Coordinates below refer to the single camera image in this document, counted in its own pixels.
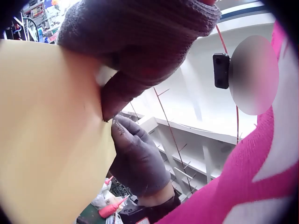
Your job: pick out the person's right hand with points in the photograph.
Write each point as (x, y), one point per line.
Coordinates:
(140, 163)

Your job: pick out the pink nozzle glue bottle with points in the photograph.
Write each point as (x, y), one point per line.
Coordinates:
(108, 181)
(108, 210)

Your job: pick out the person's left hand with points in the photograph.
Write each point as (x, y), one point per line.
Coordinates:
(130, 35)

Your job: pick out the person's left thumb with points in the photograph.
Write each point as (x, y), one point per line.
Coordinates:
(119, 93)

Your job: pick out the cluttered tool shelf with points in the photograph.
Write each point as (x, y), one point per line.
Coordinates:
(35, 21)

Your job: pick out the person's body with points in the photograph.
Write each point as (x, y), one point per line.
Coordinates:
(233, 182)

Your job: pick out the white shelf unit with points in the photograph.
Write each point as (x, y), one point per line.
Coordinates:
(198, 144)

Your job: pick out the person's right fingers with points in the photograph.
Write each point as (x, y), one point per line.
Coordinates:
(126, 130)

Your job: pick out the crumpled clear plastic bag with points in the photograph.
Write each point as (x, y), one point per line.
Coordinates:
(102, 198)

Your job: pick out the yellow card sheet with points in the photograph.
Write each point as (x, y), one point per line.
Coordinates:
(46, 128)

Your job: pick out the green work mat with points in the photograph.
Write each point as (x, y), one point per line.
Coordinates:
(90, 214)

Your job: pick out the black wrist band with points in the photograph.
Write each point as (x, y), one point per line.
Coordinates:
(156, 212)

